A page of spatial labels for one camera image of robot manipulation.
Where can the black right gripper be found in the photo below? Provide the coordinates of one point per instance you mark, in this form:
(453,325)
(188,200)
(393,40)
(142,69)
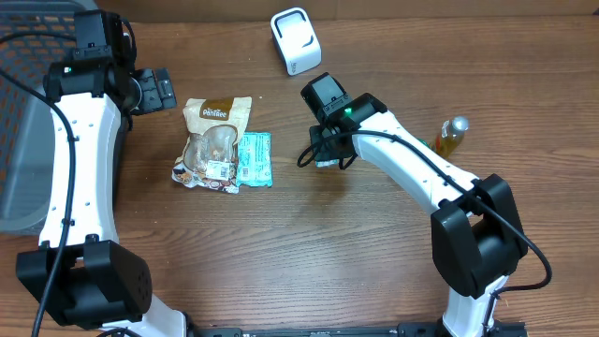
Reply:
(323,151)

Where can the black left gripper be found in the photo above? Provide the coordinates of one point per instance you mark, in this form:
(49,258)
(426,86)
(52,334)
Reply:
(159,96)

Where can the teal snack packet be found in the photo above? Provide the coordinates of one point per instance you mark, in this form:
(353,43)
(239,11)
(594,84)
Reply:
(328,163)

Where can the teal white wet wipes pack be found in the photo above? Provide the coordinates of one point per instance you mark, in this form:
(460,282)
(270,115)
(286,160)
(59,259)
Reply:
(254,154)

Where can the brown white snack packet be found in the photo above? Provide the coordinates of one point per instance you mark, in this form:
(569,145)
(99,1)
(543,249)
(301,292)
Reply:
(210,155)

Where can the yellow dish soap bottle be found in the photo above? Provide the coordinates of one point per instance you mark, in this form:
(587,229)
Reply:
(450,136)

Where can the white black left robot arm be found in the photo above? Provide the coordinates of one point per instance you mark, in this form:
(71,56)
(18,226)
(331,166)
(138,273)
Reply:
(80,274)

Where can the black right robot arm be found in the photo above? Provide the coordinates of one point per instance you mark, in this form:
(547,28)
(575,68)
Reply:
(477,239)

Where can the white black barcode scanner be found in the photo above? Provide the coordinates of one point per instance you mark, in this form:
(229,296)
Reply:
(295,40)

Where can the grey plastic mesh basket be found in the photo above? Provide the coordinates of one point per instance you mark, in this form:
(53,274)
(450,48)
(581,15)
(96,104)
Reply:
(27,132)

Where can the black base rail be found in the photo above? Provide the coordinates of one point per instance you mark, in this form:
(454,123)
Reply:
(318,332)

